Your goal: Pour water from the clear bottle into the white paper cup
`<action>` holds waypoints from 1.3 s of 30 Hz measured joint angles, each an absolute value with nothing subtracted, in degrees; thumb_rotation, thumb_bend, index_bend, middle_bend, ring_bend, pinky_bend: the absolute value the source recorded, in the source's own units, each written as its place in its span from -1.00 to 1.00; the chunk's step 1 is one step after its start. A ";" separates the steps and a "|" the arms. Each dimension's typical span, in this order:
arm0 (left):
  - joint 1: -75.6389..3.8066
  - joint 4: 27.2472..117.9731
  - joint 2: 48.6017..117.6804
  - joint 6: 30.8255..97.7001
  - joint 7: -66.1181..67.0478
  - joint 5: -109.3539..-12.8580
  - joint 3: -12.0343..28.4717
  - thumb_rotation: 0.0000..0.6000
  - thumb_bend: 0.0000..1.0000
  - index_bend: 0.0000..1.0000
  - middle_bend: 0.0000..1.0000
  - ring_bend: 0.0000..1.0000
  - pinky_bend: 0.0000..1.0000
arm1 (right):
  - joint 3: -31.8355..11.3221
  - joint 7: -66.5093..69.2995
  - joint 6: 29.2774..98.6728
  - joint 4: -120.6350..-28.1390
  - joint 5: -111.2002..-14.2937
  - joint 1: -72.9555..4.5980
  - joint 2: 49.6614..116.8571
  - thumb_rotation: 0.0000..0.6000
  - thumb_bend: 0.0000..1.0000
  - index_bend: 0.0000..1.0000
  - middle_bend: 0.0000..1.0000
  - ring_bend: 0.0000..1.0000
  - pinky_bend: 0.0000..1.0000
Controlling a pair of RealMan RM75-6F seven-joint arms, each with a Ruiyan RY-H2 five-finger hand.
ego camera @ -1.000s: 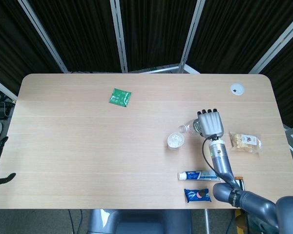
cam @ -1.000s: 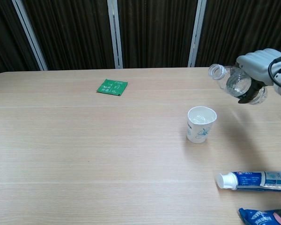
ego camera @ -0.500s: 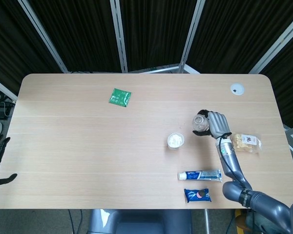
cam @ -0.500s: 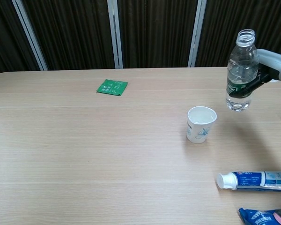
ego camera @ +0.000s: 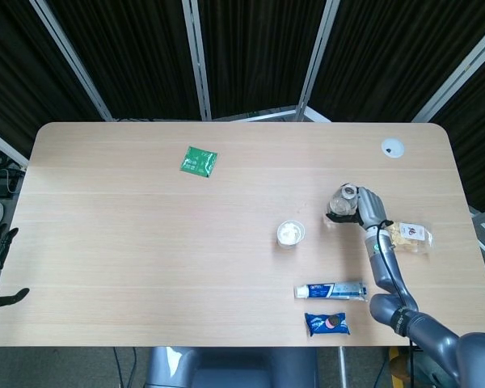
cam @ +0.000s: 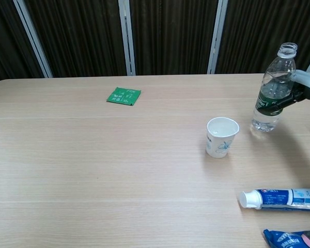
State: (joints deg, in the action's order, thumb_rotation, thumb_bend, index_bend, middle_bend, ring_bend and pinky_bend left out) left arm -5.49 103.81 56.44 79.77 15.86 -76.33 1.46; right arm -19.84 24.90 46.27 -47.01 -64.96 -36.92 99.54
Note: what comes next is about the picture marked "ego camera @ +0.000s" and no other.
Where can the grey robot torso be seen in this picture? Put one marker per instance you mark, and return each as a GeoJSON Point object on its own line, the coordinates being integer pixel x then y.
{"type": "Point", "coordinates": [230, 368]}

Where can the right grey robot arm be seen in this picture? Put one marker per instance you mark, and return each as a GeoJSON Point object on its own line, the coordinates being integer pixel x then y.
{"type": "Point", "coordinates": [388, 271]}

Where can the metal table leg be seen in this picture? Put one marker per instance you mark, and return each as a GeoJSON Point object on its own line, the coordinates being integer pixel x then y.
{"type": "Point", "coordinates": [342, 368]}

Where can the blue white toothpaste tube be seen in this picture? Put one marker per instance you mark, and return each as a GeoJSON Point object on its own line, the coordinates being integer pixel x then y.
{"type": "Point", "coordinates": [335, 290]}

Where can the white paper cup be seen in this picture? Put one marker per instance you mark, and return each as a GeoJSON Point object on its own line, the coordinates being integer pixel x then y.
{"type": "Point", "coordinates": [290, 233]}

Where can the green sachet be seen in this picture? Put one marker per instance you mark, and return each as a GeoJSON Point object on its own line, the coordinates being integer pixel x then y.
{"type": "Point", "coordinates": [199, 161]}

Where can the blue cookie packet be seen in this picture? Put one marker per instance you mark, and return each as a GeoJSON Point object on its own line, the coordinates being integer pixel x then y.
{"type": "Point", "coordinates": [326, 323]}

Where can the black fabric screen panel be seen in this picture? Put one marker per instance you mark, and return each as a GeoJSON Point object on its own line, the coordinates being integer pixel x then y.
{"type": "Point", "coordinates": [477, 121]}
{"type": "Point", "coordinates": [388, 56]}
{"type": "Point", "coordinates": [137, 60]}
{"type": "Point", "coordinates": [258, 52]}
{"type": "Point", "coordinates": [24, 72]}

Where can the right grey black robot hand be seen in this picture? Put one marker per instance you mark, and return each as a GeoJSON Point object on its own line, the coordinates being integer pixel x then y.
{"type": "Point", "coordinates": [372, 206]}

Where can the clear snack bag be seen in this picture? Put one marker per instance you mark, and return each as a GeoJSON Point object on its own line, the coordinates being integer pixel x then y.
{"type": "Point", "coordinates": [412, 236]}

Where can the transparent plastic water bottle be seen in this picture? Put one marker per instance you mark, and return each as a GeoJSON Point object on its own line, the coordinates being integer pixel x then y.
{"type": "Point", "coordinates": [343, 200]}

